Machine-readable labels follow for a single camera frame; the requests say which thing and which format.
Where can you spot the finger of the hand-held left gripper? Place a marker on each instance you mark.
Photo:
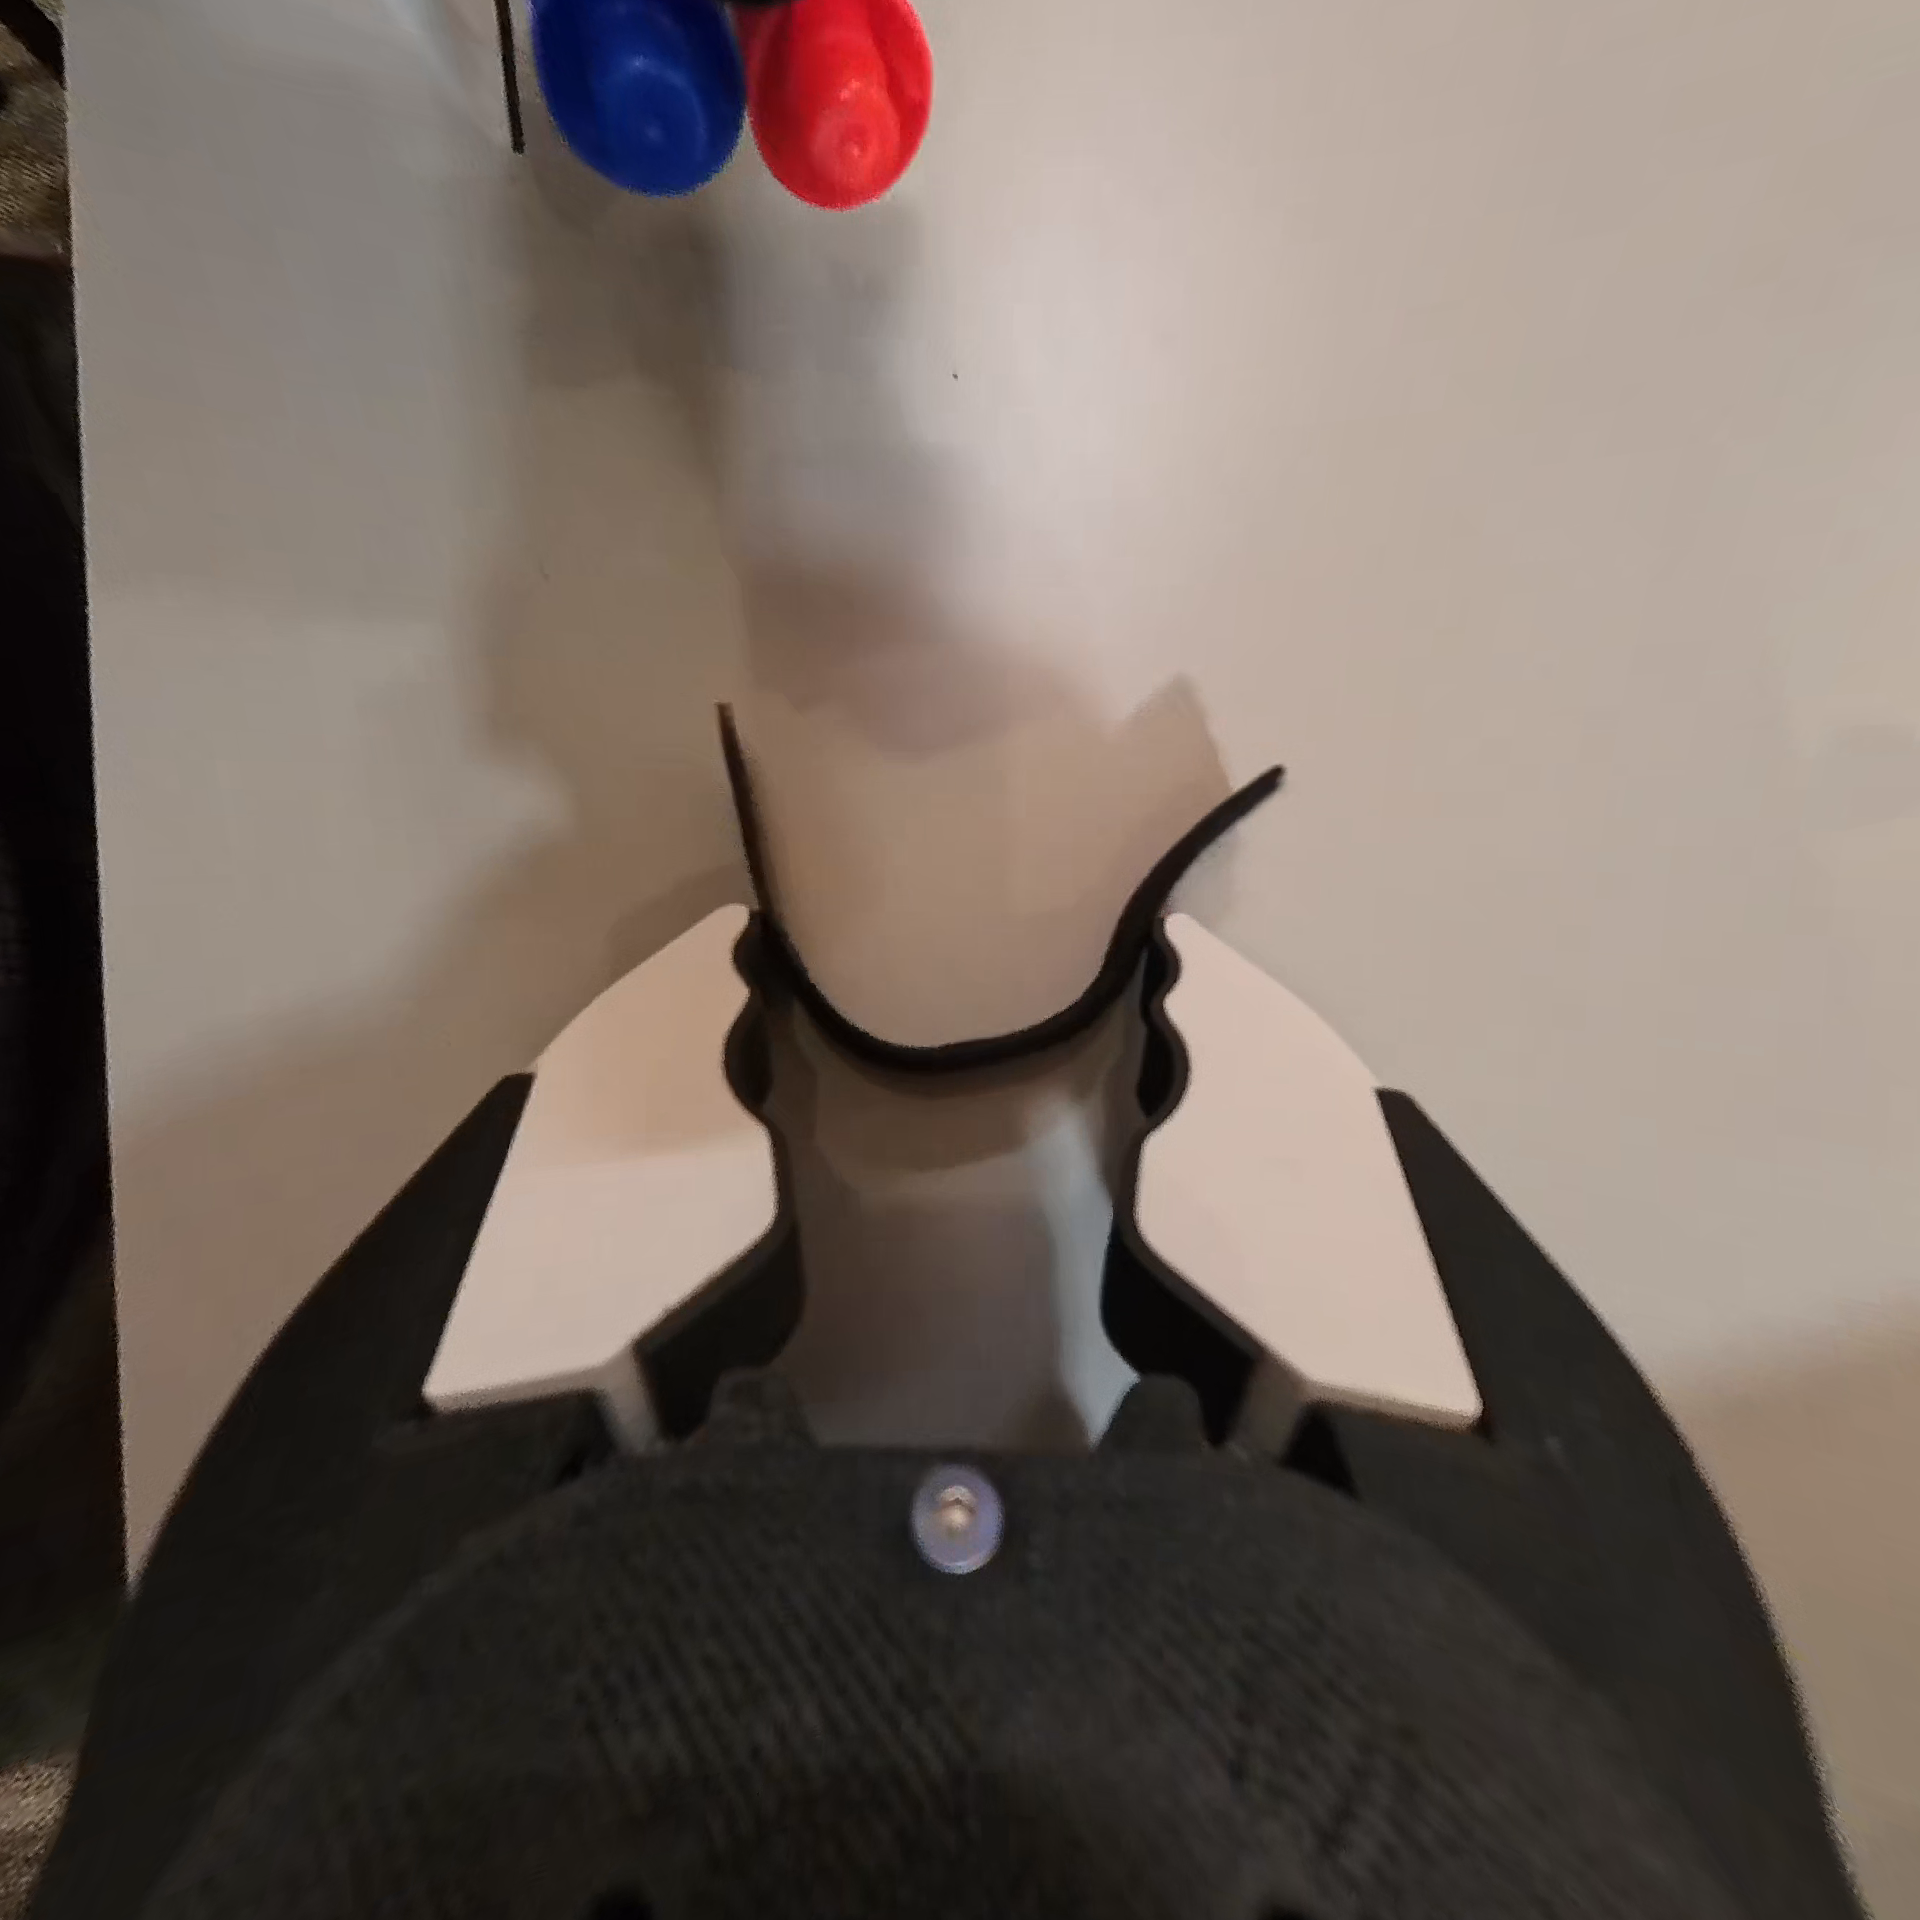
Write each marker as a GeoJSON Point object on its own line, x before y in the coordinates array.
{"type": "Point", "coordinates": [511, 77]}

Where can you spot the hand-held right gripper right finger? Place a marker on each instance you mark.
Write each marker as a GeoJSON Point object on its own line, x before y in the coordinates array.
{"type": "Point", "coordinates": [1289, 1215]}

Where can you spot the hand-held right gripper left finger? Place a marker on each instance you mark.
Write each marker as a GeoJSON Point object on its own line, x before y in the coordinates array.
{"type": "Point", "coordinates": [630, 1201]}

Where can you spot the red dry erase marker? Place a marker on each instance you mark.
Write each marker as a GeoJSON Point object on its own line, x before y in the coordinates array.
{"type": "Point", "coordinates": [839, 105]}

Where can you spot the blue dry erase marker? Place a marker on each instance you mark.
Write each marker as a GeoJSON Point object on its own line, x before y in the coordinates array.
{"type": "Point", "coordinates": [639, 90]}

